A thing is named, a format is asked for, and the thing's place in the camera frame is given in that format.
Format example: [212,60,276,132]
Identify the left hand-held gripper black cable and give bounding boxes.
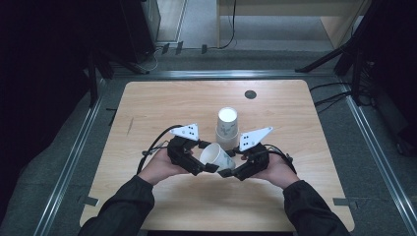
[136,124,185,175]

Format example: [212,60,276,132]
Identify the person's left hand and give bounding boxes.
[138,148,191,186]

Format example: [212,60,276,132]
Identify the black tripod stand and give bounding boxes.
[294,0,385,106]

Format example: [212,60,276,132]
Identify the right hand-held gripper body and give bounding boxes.
[238,126,273,182]

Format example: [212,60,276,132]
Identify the hand-held gripper black cable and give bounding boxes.
[264,144,298,175]
[136,124,185,175]

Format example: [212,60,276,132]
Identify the light wooden desk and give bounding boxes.
[215,0,373,49]

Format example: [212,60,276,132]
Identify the black metal stand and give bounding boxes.
[87,48,150,107]

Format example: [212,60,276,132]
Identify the thin white cable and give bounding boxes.
[141,47,159,73]

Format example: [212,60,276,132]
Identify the black floor cables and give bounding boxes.
[309,82,353,114]

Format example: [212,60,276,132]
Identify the hanging black cable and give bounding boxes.
[218,0,238,50]

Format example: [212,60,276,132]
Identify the grey tape strip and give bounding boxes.
[78,196,99,207]
[332,197,358,210]

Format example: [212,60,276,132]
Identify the right hand-held gripper black cable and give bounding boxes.
[264,144,298,175]

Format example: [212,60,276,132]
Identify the long metal floor rail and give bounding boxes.
[340,82,417,235]
[32,80,107,236]

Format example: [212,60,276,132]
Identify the black cabinet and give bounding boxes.
[119,0,161,63]

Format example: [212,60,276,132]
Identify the white printed paper cup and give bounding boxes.
[199,142,237,173]

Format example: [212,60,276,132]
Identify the person's right hand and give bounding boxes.
[259,153,301,191]

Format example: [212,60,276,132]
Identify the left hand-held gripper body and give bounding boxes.
[166,123,202,176]

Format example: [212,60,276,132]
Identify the horizontal metal floor rail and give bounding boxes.
[112,69,335,80]

